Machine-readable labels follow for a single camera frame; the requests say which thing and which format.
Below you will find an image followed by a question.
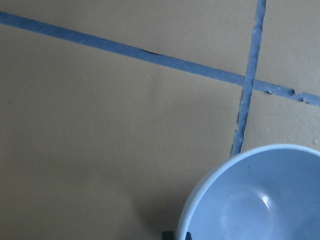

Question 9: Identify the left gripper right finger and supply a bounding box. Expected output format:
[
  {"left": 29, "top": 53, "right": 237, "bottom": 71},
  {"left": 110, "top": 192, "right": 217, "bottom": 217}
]
[{"left": 185, "top": 232, "right": 192, "bottom": 240}]

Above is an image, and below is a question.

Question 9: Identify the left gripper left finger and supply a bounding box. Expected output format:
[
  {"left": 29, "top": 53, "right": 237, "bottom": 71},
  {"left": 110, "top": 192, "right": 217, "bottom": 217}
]
[{"left": 161, "top": 231, "right": 175, "bottom": 240}]

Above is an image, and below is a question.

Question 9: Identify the blue bowl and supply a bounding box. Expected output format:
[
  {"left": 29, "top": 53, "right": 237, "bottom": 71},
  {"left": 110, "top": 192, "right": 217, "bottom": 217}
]
[{"left": 176, "top": 144, "right": 320, "bottom": 240}]

